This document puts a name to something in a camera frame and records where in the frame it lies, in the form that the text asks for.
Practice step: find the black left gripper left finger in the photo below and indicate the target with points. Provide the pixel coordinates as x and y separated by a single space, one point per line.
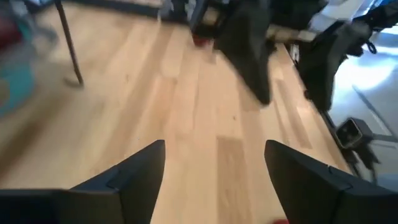
130 193

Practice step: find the black box on stand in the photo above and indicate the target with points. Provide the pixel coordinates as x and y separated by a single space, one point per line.
363 130

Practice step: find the small red fruit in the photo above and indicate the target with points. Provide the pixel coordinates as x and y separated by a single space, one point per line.
201 41
280 221

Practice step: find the blue collapsible bowl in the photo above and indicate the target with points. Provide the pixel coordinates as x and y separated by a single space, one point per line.
15 84

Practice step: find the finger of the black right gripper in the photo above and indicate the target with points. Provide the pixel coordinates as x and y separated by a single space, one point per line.
248 53

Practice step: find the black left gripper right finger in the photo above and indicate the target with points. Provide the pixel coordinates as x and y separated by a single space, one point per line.
311 193

